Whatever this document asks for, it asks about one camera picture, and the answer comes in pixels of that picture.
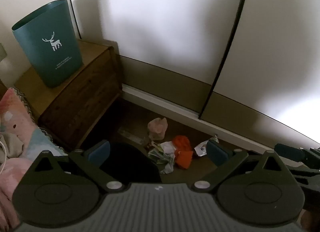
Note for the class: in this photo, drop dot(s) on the wooden nightstand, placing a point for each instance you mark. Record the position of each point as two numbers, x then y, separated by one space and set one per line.
82 91

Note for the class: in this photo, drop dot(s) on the green printed crumpled wrapper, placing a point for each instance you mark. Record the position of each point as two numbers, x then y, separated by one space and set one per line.
162 160

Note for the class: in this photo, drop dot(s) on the white wardrobe sliding door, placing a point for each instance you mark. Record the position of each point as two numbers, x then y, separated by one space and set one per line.
162 34
275 59

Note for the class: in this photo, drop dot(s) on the beige cloth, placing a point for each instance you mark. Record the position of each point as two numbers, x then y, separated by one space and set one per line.
13 144

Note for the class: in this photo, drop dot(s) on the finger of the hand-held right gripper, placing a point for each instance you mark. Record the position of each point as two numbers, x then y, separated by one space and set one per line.
290 152
305 173

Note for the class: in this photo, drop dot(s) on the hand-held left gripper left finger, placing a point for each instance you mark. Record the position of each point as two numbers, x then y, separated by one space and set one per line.
100 150

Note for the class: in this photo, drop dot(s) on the pink blanket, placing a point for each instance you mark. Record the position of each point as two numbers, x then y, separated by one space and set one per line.
10 184

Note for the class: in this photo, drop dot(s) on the teal trash bin deer print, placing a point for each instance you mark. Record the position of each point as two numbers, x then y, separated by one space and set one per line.
47 54

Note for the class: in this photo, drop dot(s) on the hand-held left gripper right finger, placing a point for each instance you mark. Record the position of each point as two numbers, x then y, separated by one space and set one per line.
216 153

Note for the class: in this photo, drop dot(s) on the small silver wrapper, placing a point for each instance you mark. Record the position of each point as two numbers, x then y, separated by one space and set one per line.
201 149

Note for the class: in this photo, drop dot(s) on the clear plastic wrapper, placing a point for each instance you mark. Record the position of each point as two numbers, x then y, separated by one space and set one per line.
131 136

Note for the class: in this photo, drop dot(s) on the pale green lettuce piece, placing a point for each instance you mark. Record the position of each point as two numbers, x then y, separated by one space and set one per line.
168 147

